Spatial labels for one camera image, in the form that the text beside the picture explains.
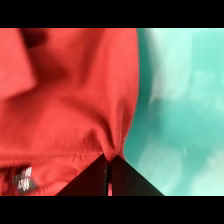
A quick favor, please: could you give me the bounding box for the red T-shirt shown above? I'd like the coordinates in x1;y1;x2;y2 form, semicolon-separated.
0;27;141;197

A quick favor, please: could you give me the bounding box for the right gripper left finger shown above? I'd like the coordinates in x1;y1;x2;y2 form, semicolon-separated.
55;153;109;197

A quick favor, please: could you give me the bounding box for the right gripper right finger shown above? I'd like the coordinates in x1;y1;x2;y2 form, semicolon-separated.
110;154;165;197

